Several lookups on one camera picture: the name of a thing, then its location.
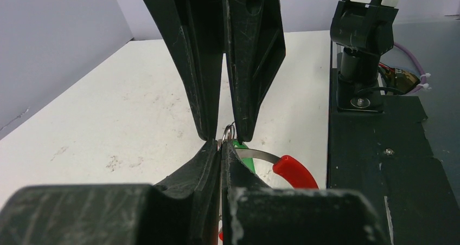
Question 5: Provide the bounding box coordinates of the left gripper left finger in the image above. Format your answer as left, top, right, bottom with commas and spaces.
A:
152, 140, 220, 244

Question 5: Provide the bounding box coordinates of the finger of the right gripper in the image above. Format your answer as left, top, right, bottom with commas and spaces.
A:
223, 0, 286, 142
143, 0, 223, 140

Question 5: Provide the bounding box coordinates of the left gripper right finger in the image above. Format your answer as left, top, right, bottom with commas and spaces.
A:
221, 141, 273, 244

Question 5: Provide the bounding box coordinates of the green tag key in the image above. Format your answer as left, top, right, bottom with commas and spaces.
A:
232, 139, 256, 173

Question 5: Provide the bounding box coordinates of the silver keyring with red grip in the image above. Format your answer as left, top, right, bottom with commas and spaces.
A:
218, 123, 319, 189

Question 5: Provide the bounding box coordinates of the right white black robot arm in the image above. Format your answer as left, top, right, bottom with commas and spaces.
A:
143, 0, 399, 142

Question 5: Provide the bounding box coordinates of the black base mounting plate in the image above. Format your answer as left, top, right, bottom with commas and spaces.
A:
326, 38, 460, 245

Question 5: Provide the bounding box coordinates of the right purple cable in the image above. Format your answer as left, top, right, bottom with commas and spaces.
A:
393, 42, 432, 95

